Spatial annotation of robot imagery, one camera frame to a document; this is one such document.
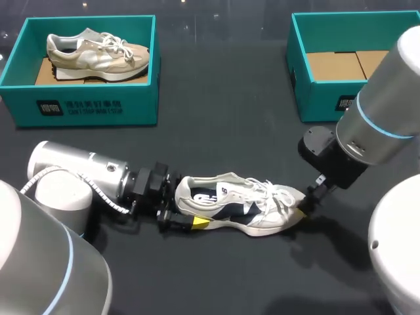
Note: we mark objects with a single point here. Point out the beige sneaker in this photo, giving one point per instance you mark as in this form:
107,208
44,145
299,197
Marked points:
98,60

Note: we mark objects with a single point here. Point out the white and navy sneaker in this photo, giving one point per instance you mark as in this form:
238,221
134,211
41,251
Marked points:
262,221

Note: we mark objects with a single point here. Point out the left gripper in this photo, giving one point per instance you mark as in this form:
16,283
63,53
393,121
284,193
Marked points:
149,187

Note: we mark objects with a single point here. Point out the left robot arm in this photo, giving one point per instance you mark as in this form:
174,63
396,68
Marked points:
82,157

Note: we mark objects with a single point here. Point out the black insole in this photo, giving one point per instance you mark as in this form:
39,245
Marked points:
203,196

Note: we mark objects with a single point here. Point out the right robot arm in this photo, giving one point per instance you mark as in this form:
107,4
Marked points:
377,124

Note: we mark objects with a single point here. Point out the teal shoebox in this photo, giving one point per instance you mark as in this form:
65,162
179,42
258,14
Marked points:
82,108
318,98

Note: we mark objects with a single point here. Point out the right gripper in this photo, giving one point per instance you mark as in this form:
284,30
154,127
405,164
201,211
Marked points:
328,154

